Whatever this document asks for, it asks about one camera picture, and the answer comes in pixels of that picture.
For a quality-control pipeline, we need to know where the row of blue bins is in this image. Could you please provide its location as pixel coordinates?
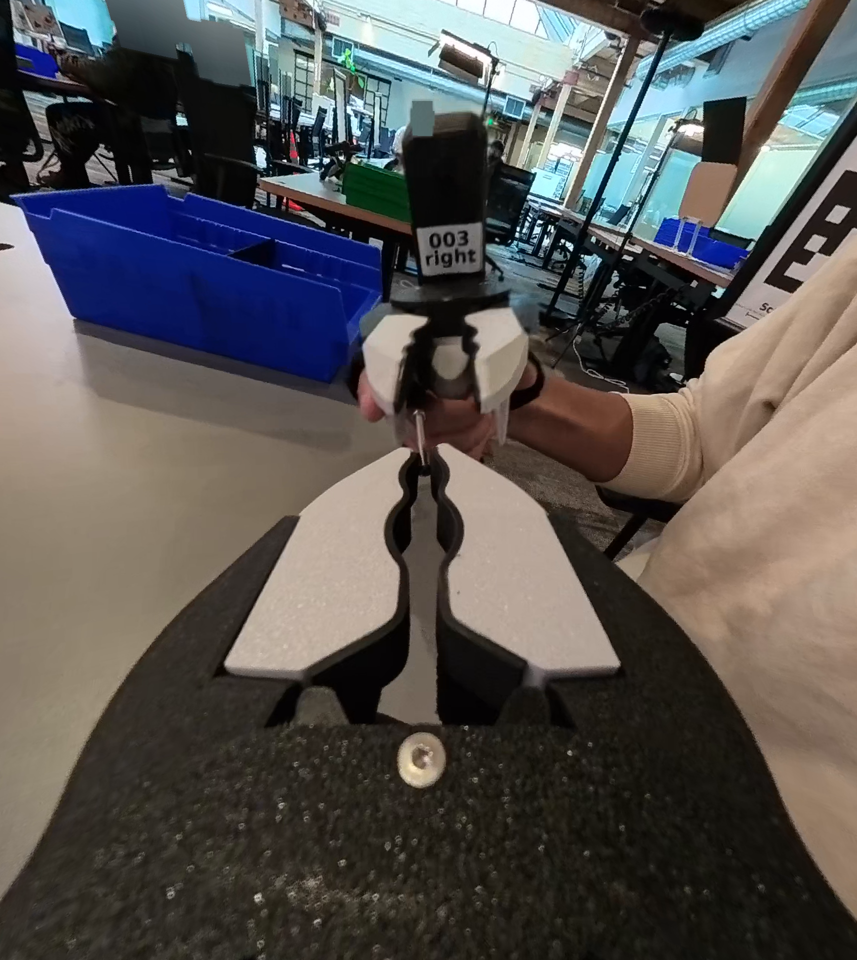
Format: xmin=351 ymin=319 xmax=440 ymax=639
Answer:
xmin=655 ymin=215 xmax=754 ymax=271

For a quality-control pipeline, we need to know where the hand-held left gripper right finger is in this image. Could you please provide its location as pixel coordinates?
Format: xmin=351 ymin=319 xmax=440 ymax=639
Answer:
xmin=427 ymin=442 xmax=623 ymax=725

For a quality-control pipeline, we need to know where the black panel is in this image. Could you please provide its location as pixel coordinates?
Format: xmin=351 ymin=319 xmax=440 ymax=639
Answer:
xmin=700 ymin=96 xmax=749 ymax=164

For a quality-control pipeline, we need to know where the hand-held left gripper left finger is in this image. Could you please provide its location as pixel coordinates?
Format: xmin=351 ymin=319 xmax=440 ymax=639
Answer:
xmin=223 ymin=446 xmax=418 ymax=723

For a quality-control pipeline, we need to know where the cardboard sheet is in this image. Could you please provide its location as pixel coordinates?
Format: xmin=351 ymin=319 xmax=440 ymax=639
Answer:
xmin=678 ymin=161 xmax=739 ymax=224

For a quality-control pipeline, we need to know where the studio light panel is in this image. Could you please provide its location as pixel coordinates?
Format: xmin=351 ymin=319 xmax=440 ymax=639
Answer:
xmin=437 ymin=30 xmax=502 ymax=85

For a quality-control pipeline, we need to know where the wooden table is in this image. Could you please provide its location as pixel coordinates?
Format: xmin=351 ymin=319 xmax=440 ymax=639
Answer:
xmin=258 ymin=171 xmax=416 ymax=260

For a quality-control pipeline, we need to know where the long wooden desk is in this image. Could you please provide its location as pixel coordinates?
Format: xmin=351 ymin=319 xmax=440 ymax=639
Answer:
xmin=593 ymin=221 xmax=737 ymax=292

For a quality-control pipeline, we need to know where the person's right hand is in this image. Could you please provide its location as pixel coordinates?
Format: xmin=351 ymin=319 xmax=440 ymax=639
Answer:
xmin=356 ymin=372 xmax=536 ymax=464

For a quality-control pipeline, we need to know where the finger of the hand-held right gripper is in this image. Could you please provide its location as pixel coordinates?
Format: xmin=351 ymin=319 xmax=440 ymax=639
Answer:
xmin=464 ymin=307 xmax=532 ymax=444
xmin=361 ymin=311 xmax=430 ymax=445

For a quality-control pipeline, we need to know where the black and white marker board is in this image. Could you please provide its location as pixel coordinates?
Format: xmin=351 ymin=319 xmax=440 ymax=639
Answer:
xmin=724 ymin=101 xmax=857 ymax=335

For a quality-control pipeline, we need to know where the blue plastic parts bin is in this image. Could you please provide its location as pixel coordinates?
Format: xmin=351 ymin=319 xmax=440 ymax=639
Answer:
xmin=12 ymin=183 xmax=385 ymax=385

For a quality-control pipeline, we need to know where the black light stand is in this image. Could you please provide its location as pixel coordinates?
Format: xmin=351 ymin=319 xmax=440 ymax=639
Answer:
xmin=541 ymin=7 xmax=706 ymax=335

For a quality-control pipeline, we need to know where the green plastic bin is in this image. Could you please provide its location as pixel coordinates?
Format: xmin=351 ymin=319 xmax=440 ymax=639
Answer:
xmin=342 ymin=163 xmax=415 ymax=222

